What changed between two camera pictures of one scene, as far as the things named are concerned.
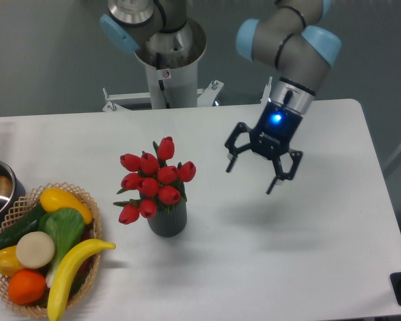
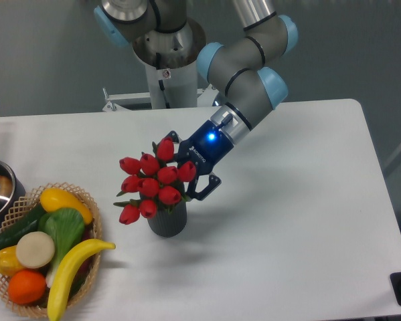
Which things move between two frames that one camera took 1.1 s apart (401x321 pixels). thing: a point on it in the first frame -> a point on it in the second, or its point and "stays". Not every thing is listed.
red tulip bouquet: x=158 y=178 stays
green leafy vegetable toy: x=66 y=227 stays
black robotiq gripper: x=272 y=138 -> x=205 y=148
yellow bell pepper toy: x=6 y=261 stays
